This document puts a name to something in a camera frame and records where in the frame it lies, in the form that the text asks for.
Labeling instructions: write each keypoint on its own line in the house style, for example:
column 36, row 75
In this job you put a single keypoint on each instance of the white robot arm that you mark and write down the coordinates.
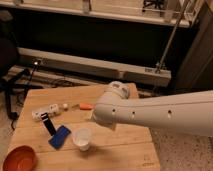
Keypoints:
column 190, row 113

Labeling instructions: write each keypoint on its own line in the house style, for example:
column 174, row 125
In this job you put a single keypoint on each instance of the blue eraser block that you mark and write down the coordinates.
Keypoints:
column 57, row 140

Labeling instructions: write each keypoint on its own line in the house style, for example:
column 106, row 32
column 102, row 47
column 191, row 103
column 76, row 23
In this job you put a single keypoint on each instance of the orange marker pen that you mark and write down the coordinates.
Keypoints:
column 86, row 106

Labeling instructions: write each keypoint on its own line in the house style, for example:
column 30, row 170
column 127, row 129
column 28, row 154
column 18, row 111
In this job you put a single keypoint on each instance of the white baseboard heater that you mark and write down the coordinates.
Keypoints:
column 140, row 74

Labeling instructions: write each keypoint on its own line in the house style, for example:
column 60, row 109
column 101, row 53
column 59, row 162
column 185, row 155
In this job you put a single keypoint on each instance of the clear plastic cup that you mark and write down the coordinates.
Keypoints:
column 82, row 138

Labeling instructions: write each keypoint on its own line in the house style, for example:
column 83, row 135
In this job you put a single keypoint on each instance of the white power strip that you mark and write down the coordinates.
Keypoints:
column 52, row 110

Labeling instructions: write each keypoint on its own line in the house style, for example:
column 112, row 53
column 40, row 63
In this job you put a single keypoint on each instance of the black rectangular bar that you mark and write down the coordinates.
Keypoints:
column 48, row 124

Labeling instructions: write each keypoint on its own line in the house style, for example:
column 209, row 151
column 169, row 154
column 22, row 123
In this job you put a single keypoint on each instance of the black office chair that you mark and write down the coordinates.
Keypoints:
column 9, row 57

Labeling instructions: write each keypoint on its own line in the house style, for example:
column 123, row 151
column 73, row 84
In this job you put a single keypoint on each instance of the red bowl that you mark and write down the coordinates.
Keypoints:
column 22, row 158

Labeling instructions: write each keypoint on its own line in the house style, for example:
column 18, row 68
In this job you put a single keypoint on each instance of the metal diagonal pole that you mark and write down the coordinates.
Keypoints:
column 160, row 64

